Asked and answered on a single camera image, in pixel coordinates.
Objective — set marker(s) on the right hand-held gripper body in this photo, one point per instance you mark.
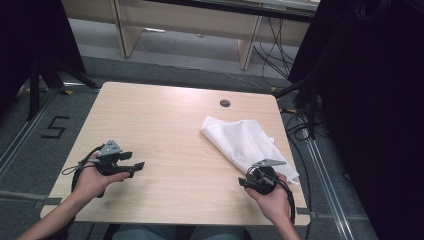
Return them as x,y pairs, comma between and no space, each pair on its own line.
263,181

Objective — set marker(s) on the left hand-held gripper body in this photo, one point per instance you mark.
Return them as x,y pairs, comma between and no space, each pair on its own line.
109,148

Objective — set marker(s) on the white cloth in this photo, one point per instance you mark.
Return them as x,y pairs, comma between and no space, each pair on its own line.
241,141

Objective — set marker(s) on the person's right hand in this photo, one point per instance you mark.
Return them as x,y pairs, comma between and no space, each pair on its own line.
275,203

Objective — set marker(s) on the person's left hand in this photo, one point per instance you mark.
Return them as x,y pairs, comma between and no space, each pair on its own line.
90,181

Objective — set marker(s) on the grey tape strip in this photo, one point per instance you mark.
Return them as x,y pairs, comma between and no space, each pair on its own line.
305,211
30,198

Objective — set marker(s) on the person's left leg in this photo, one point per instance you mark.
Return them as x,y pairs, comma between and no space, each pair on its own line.
143,233

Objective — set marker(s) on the round grey table grommet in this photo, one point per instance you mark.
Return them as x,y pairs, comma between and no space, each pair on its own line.
225,103

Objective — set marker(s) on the black metal stand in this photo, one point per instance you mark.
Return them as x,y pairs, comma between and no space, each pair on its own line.
50,75
305,90

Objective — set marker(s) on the black curtain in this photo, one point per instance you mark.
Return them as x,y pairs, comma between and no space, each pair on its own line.
373,100
30,36

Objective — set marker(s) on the light wooden desk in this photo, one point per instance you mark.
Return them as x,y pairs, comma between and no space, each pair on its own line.
186,21

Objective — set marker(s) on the metal floor rail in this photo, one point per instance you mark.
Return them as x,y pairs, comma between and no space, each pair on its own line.
328,186
23,133

